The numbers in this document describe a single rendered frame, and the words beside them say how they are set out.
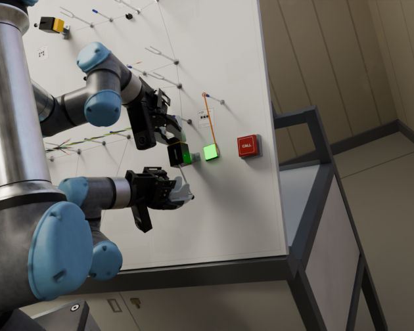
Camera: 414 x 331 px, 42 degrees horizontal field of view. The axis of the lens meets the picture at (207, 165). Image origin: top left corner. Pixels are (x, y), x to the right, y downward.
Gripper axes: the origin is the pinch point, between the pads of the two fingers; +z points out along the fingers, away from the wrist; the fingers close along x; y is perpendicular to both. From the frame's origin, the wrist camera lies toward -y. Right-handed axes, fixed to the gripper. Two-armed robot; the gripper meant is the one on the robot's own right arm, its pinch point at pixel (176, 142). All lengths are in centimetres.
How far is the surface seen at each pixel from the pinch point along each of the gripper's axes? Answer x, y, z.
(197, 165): -1.0, -2.4, 8.8
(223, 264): -3.3, -27.4, 19.7
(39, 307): 76, -23, 30
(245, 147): -17.4, -4.0, 5.7
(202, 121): -5.1, 8.2, 4.0
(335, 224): -21, -1, 60
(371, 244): -9, 35, 156
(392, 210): -19, 58, 170
